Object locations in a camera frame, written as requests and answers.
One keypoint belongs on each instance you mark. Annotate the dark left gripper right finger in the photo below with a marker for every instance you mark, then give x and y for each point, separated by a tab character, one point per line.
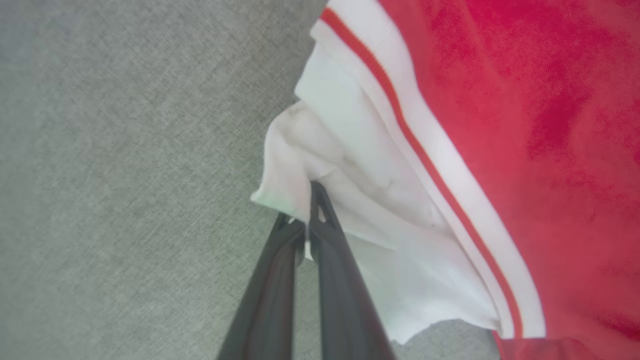
345	300

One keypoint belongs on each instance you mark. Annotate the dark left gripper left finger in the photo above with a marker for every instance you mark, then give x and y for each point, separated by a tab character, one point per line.
267	300

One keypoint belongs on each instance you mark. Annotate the red and white garment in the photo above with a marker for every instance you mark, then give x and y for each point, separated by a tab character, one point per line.
500	150

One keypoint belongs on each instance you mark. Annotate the grey fabric sofa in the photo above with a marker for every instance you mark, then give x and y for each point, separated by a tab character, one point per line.
125	175

